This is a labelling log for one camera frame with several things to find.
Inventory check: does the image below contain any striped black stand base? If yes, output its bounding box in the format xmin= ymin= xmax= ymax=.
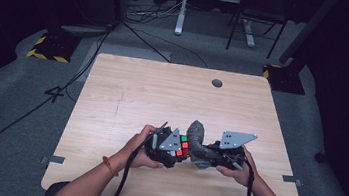
xmin=25 ymin=28 xmax=82 ymax=66

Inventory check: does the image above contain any small dark floor object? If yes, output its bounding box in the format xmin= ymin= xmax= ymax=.
xmin=313 ymin=149 xmax=328 ymax=165

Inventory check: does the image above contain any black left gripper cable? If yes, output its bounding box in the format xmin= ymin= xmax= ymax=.
xmin=102 ymin=130 xmax=156 ymax=196

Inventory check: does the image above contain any person's left hand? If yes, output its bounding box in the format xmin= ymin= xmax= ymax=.
xmin=109 ymin=120 xmax=171 ymax=178

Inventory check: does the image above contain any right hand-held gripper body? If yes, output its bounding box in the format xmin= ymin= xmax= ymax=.
xmin=203 ymin=127 xmax=259 ymax=172

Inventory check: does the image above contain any black metal chair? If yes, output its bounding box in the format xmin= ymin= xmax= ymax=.
xmin=224 ymin=0 xmax=293 ymax=62

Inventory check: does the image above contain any grey fluffy cloth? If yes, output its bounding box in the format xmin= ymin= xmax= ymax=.
xmin=182 ymin=119 xmax=228 ymax=172

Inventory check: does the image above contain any grey metal table bracket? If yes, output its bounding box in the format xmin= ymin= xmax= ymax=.
xmin=281 ymin=174 xmax=305 ymax=188
xmin=39 ymin=153 xmax=66 ymax=168

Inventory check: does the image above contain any multicoloured puzzle cube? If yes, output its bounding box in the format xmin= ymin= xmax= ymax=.
xmin=173 ymin=133 xmax=192 ymax=159

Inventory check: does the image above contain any black stand with striped base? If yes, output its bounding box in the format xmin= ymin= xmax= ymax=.
xmin=260 ymin=0 xmax=341 ymax=99

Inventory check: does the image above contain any long black floor cable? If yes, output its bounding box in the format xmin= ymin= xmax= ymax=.
xmin=0 ymin=10 xmax=114 ymax=196

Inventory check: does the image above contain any bundle of floor cables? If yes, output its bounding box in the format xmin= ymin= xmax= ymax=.
xmin=123 ymin=0 xmax=191 ymax=31

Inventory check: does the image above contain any person's right hand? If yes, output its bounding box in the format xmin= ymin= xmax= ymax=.
xmin=213 ymin=143 xmax=262 ymax=189

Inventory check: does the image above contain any red string bracelet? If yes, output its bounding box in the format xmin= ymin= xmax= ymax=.
xmin=100 ymin=155 xmax=122 ymax=178

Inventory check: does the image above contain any grey round table grommet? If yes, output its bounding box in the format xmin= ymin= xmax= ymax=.
xmin=210 ymin=77 xmax=224 ymax=89

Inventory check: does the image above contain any white desk frame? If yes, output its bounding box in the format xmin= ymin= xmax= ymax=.
xmin=173 ymin=0 xmax=262 ymax=50

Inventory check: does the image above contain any grey floor cable cover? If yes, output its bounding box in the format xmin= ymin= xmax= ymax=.
xmin=58 ymin=22 xmax=111 ymax=41

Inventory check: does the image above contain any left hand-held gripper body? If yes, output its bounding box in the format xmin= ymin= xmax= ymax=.
xmin=142 ymin=119 xmax=193 ymax=171

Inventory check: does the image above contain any thin black floor cable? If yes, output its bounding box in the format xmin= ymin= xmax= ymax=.
xmin=118 ymin=20 xmax=176 ymax=64

